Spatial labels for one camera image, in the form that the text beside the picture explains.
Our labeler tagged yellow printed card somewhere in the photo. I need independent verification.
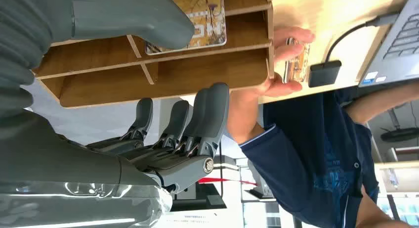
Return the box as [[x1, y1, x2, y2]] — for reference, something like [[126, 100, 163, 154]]
[[145, 0, 227, 56]]

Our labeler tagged person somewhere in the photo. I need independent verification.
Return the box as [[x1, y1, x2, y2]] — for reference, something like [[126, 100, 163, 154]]
[[226, 26, 419, 228]]

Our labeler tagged wooden desktop shelf organizer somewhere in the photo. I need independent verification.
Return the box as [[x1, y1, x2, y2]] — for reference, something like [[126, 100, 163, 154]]
[[33, 0, 276, 109]]

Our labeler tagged silver laptop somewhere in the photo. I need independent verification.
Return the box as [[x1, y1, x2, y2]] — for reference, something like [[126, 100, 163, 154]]
[[358, 0, 419, 89]]

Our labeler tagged ribbed grey right arm sleeve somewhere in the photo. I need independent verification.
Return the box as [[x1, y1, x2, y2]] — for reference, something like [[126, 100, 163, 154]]
[[0, 0, 73, 120]]

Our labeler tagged black monitor stand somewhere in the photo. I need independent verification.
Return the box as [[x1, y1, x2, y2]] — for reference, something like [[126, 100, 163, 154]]
[[170, 183, 227, 212]]

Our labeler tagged dark grey background device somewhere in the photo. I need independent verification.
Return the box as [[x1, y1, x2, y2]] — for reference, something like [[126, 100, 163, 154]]
[[245, 160, 276, 200]]

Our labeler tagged red strip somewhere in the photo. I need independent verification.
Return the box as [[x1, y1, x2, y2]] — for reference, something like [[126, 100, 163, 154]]
[[198, 177, 258, 187]]

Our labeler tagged black adapter with cable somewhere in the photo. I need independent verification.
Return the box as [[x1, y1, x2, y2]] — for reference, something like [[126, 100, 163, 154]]
[[308, 11, 401, 89]]

